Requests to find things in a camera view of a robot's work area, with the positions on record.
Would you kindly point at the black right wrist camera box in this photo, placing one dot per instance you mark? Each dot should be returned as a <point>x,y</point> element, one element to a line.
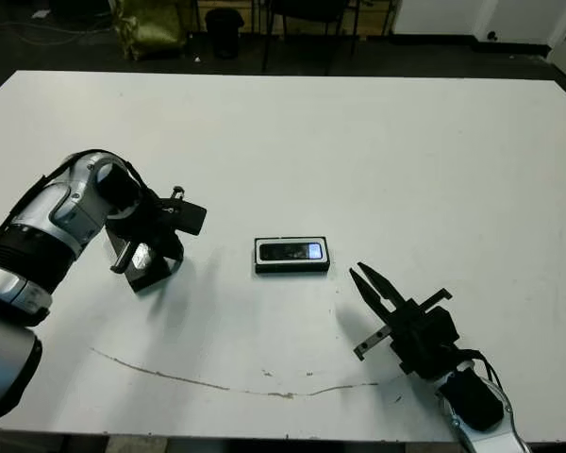
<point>441,328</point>

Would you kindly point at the black chair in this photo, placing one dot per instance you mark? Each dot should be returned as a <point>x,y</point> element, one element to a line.
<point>311,9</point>

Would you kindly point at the black box with white insert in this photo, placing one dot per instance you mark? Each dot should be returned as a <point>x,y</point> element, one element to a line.
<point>292,269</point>

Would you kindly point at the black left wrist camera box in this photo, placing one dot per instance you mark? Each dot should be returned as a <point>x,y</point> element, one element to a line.
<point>191,217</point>

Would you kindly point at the black slim camera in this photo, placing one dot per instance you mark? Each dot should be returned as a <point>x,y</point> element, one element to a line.
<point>287,251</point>

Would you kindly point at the black round door stopper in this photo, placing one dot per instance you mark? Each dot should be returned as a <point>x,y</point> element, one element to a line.
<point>491,34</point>

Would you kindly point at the yellow-green bag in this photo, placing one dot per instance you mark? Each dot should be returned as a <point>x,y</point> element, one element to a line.
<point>151,26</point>

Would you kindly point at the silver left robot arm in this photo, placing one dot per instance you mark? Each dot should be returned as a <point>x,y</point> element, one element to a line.
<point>52,226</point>

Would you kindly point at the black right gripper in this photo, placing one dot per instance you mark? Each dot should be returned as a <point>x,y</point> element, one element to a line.
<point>408,330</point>

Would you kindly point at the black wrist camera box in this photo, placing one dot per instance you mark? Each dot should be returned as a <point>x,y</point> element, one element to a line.
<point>441,328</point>
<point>191,217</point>

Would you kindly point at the black box lid with print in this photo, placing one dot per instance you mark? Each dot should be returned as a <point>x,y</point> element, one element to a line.
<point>146,278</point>

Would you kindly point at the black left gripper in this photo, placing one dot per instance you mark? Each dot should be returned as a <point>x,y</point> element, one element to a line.
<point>153,224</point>

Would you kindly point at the black waste bin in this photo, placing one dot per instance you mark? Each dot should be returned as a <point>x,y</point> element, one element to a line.
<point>224,33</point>

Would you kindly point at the white paper sheet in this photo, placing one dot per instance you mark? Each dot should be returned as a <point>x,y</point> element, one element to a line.
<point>41,13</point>

